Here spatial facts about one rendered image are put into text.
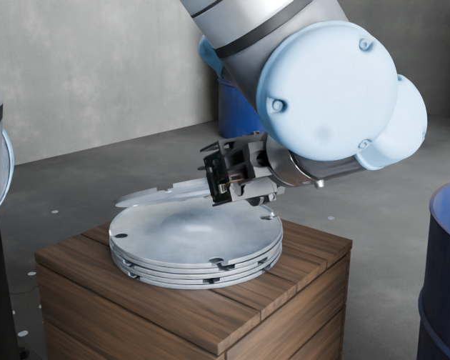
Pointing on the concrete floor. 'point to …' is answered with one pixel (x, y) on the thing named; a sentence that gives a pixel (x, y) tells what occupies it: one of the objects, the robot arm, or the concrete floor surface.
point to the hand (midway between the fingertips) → (225, 179)
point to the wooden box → (195, 305)
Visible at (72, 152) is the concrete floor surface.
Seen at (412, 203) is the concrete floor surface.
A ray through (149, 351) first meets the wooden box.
